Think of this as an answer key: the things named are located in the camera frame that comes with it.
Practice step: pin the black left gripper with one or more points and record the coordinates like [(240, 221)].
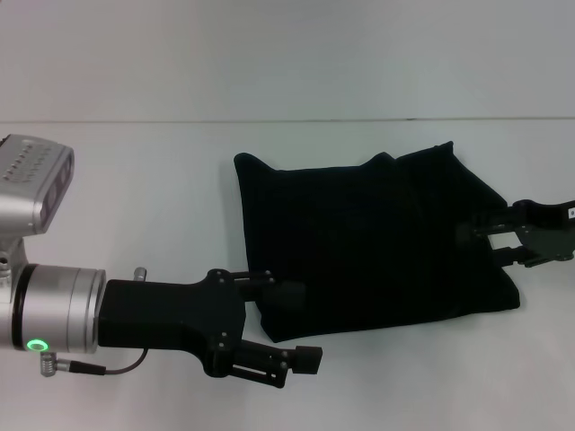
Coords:
[(170, 314)]

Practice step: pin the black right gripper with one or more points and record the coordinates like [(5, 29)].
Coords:
[(550, 229)]

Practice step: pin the black t-shirt with FREE print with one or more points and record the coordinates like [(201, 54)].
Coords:
[(368, 242)]

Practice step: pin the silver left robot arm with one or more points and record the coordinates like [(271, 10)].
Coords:
[(54, 310)]

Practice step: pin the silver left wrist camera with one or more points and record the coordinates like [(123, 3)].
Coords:
[(27, 188)]

